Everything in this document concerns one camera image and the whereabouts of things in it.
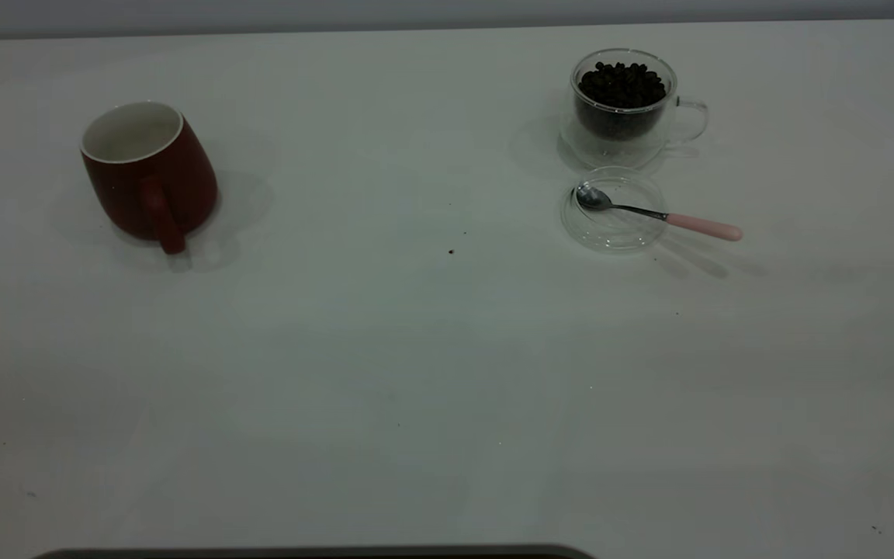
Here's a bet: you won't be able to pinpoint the red ceramic mug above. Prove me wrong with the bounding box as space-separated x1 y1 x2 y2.
80 101 220 255

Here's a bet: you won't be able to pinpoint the dark coffee beans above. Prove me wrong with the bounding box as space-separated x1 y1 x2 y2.
577 61 667 142

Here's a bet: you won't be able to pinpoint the clear glass saucer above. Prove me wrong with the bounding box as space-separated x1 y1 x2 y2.
560 166 667 252

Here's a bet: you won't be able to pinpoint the pink-handled metal spoon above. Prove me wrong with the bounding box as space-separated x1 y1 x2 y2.
575 182 744 242

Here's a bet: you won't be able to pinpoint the double-walled glass cup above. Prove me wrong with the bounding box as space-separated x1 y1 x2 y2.
560 48 709 170

